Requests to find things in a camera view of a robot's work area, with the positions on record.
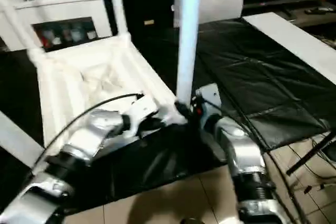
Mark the black bar with red light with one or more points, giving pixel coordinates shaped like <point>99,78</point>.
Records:
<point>283,1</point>

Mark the dark rounded robot torso part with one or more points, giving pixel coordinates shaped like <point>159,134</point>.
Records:
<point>191,221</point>

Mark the grey cushion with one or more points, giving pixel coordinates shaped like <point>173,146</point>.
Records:
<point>220,1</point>

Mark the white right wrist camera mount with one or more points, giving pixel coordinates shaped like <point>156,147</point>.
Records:
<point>210,93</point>

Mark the white glass-door cabinet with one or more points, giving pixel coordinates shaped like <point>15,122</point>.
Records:
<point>65,6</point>

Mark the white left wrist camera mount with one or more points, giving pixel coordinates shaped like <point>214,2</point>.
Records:
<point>141,110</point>

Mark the white flat board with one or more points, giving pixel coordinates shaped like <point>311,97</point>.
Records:
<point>288,35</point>

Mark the white plastic table leg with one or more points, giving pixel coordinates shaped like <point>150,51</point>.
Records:
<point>18,140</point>
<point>118,6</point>
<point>18,24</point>
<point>187,37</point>

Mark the white plastic table top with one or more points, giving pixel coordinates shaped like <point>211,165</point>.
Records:
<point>144,77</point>

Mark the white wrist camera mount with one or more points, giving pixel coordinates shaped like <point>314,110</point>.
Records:
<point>210,93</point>
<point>141,110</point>

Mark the black work mat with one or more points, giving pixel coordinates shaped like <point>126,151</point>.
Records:
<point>249,64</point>

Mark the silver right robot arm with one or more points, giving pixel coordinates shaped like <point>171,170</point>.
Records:
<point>244,145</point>

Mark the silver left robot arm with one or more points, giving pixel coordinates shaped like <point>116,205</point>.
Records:
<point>86,134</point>

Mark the black furniture with yellow label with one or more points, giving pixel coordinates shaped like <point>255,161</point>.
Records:
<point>147,3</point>

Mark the black metal table frame leg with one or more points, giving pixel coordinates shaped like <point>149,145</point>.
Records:
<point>309,154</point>

